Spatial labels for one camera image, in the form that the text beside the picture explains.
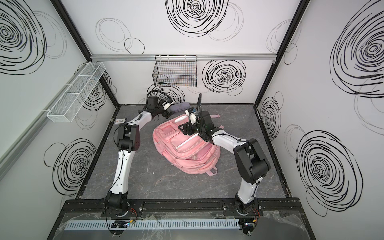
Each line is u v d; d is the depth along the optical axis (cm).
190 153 78
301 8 72
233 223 71
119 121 109
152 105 92
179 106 115
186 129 79
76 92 72
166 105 99
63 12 72
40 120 62
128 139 70
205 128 71
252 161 48
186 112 81
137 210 73
